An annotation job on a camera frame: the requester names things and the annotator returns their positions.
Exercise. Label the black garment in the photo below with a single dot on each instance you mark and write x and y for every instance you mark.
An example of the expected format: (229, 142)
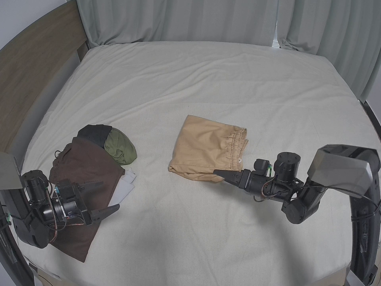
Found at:
(92, 133)

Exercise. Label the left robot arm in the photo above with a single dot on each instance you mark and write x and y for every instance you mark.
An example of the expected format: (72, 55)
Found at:
(35, 186)

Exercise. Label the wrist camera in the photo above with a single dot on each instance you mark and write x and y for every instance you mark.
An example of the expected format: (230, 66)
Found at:
(65, 189)
(262, 165)

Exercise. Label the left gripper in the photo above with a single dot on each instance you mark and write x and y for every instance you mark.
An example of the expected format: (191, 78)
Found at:
(79, 210)

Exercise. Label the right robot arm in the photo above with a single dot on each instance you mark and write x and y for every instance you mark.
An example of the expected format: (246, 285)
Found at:
(339, 168)

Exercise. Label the pale green curtain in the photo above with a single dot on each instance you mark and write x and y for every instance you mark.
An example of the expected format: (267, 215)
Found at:
(333, 16)
(178, 10)

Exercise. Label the green garment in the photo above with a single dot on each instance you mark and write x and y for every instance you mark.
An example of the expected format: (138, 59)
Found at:
(120, 147)

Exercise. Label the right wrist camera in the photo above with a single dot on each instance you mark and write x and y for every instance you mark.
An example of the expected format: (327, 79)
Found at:
(262, 165)

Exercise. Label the brown garment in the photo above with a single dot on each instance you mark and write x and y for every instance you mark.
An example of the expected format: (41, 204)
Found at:
(89, 171)

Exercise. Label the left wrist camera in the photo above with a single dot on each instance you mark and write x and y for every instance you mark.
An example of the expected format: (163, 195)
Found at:
(65, 189)

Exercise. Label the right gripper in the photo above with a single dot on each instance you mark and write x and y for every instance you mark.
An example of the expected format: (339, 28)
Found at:
(253, 183)

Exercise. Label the white garment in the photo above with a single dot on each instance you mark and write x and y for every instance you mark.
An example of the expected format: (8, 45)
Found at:
(125, 186)

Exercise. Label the beige shorts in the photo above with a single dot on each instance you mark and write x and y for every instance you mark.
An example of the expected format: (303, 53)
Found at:
(205, 147)

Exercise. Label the bed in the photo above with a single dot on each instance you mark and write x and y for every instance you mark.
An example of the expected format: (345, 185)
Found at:
(208, 100)

